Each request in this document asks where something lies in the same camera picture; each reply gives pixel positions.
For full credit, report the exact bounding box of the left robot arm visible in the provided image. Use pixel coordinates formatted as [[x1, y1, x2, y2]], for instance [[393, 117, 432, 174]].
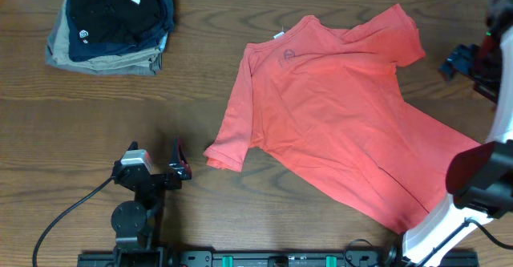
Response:
[[111, 139, 192, 266]]

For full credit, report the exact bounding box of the beige folded shirt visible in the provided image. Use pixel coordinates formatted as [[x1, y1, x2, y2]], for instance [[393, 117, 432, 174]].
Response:
[[48, 2, 168, 71]]

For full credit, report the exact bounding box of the black folded shirt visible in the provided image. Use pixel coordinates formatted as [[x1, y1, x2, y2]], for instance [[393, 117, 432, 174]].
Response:
[[67, 0, 163, 44]]

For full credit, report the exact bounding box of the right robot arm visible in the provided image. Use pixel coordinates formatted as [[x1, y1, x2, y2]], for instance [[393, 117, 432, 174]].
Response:
[[376, 0, 512, 267]]

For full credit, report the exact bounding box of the red t-shirt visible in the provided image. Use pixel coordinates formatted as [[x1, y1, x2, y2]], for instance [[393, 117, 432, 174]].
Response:
[[204, 5, 476, 233]]

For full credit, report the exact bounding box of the grey folded shirt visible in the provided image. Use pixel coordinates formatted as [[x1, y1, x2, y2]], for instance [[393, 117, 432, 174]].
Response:
[[45, 14, 166, 76]]

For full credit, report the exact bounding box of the navy folded shirt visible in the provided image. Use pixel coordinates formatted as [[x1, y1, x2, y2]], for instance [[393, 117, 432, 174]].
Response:
[[66, 0, 175, 62]]

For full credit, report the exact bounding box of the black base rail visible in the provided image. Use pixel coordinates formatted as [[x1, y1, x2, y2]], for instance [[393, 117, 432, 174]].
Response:
[[77, 249, 480, 267]]

